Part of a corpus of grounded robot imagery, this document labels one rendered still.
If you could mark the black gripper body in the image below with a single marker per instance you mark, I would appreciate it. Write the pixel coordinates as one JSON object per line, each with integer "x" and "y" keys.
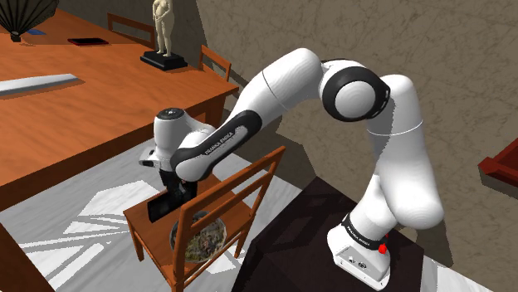
{"x": 178, "y": 188}

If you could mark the small blue flat card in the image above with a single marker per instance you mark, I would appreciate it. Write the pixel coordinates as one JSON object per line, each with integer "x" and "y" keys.
{"x": 36, "y": 32}

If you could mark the wooden slat-back chair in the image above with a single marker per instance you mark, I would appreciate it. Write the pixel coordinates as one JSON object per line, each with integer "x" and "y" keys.
{"x": 147, "y": 232}

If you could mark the black tablet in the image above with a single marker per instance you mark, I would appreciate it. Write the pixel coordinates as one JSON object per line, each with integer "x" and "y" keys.
{"x": 160, "y": 208}

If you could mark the large wooden table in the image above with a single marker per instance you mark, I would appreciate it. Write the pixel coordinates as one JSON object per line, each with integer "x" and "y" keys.
{"x": 101, "y": 109}

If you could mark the long grey flat bar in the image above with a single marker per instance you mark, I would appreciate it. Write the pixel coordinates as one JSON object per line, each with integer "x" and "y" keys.
{"x": 32, "y": 84}

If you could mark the black phone with red rim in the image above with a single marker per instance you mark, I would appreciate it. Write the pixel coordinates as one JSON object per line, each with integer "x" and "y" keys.
{"x": 87, "y": 41}

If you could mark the dark robot stand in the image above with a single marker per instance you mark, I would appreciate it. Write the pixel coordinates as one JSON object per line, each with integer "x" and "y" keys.
{"x": 295, "y": 242}

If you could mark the red furniture piece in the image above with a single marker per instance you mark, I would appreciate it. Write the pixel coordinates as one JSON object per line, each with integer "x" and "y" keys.
{"x": 504, "y": 164}

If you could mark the brown wooden furniture piece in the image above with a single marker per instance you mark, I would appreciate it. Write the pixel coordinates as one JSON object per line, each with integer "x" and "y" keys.
{"x": 18, "y": 267}

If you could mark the patterned round glass bowl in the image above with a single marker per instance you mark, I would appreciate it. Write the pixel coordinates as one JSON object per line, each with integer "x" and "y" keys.
{"x": 204, "y": 240}

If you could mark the beige figure on black base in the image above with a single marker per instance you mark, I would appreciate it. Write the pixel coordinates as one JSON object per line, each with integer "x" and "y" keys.
{"x": 163, "y": 28}

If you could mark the black ribbed fan ornament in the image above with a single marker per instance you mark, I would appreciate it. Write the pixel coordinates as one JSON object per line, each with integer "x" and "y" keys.
{"x": 22, "y": 14}

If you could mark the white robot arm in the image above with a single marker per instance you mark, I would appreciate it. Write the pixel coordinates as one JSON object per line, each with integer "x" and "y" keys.
{"x": 398, "y": 161}

